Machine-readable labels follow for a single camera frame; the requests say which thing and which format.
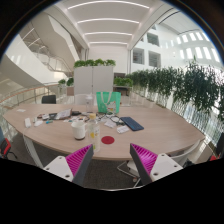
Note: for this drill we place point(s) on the open booklet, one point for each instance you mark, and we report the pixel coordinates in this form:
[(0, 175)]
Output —
[(63, 114)]

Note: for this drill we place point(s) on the red and black chair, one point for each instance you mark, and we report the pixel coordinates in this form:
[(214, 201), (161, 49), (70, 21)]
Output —
[(4, 146)]

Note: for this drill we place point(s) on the white ceramic mug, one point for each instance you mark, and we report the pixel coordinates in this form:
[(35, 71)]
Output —
[(78, 130)]

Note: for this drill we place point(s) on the ceiling light strips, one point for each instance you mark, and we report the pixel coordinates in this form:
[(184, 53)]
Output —
[(108, 20)]

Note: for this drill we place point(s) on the white computer mouse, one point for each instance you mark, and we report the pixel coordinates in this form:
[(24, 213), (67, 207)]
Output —
[(38, 123)]

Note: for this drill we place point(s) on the row of green hedge plants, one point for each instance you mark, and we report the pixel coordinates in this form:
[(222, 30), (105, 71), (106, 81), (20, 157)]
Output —
[(186, 85)]

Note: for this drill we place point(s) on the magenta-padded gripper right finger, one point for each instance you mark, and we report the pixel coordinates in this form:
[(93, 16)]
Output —
[(146, 160)]

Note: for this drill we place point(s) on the white chair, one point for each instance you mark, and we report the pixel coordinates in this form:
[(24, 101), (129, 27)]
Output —
[(80, 99), (186, 155)]

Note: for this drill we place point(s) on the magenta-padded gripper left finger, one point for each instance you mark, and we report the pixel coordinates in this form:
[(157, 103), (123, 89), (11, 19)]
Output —
[(77, 159)]

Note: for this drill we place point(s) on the small white card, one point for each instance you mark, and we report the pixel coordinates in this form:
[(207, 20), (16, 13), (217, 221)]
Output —
[(122, 129)]

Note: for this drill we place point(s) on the white remote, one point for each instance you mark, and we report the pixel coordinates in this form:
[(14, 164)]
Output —
[(27, 122)]

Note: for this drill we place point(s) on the flat round red coaster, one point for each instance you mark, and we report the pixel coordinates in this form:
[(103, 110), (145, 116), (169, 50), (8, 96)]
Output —
[(107, 140)]

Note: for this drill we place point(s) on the white cabinet topped with plants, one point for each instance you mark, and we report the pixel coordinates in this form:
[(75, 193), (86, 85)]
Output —
[(93, 80)]

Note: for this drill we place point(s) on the clear tumbler with lid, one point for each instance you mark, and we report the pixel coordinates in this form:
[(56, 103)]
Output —
[(89, 104)]

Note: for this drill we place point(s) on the clear bottle with yellow cap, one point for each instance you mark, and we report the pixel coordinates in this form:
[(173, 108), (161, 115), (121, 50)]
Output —
[(94, 133)]

